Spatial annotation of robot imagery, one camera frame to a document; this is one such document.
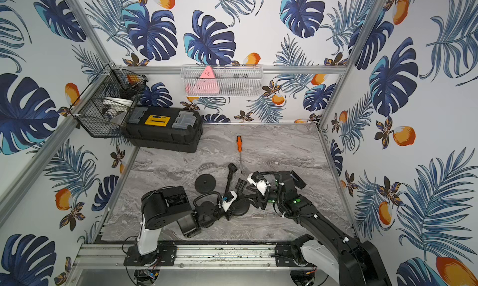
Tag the pink triangle card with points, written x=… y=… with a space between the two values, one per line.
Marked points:
x=206 y=84

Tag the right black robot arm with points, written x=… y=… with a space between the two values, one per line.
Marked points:
x=343 y=258

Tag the black wire basket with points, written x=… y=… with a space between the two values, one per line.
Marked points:
x=111 y=98

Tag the black stand pole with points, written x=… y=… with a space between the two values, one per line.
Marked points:
x=232 y=170
x=240 y=187

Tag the black plastic toolbox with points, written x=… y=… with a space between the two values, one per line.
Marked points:
x=164 y=128

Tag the clear mesh wall tray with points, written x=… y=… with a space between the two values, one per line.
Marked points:
x=238 y=80

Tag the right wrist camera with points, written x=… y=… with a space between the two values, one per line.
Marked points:
x=260 y=183

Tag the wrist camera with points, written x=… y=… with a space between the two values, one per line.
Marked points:
x=228 y=200
x=260 y=183

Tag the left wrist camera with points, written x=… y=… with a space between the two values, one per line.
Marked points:
x=228 y=200

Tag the aluminium front rail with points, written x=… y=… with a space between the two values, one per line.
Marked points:
x=191 y=256

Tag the black clip piece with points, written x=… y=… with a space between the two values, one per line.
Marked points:
x=298 y=181

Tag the black round base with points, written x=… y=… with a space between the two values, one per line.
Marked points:
x=205 y=183
x=240 y=207

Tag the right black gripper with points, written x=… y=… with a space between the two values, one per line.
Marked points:
x=254 y=200

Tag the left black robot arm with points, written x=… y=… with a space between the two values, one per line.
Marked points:
x=171 y=204

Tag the orange handled screwdriver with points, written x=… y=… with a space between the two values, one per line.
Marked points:
x=239 y=142

